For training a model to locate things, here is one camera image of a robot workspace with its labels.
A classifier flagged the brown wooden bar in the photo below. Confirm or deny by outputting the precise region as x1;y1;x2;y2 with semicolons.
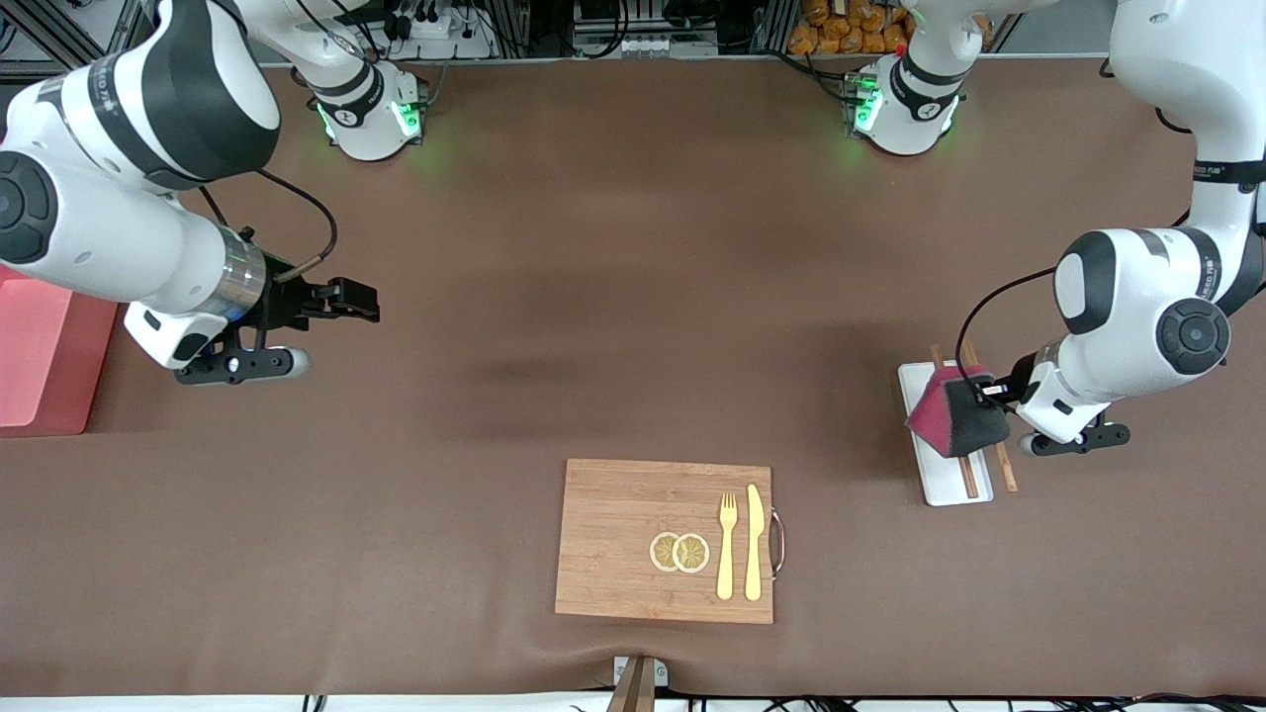
605;660;657;712

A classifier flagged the yellow fork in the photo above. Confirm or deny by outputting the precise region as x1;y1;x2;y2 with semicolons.
716;492;740;601

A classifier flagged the white rectangular tray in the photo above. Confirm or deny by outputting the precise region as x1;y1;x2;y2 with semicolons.
898;360;995;507

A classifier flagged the white power strip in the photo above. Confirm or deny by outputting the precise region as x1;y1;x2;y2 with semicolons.
391;0;497;60

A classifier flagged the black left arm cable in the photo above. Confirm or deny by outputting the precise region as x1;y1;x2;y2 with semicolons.
954;265;1059;397

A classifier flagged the metal table bracket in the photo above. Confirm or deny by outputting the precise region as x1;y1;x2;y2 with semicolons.
613;656;670;689

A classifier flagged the white connector block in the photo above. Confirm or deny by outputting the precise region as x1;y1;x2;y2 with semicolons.
613;35;695;58

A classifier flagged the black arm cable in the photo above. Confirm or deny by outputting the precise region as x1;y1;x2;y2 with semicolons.
954;265;1059;397
198;168;340;285

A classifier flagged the wooden cutting board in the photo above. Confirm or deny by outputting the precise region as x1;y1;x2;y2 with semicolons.
554;458;787;626

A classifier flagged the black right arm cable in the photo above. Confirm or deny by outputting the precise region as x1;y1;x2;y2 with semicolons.
198;168;340;285

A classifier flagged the bag of orange bread rolls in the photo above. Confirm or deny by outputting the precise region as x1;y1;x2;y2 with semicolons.
788;0;916;56

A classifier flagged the pink plastic bin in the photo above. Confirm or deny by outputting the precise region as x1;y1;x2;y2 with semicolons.
0;265;120;438

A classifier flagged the yellow knife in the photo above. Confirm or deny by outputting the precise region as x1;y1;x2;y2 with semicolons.
744;484;766;602

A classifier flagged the red and grey cloth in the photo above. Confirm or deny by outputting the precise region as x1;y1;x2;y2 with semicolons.
905;364;1012;459

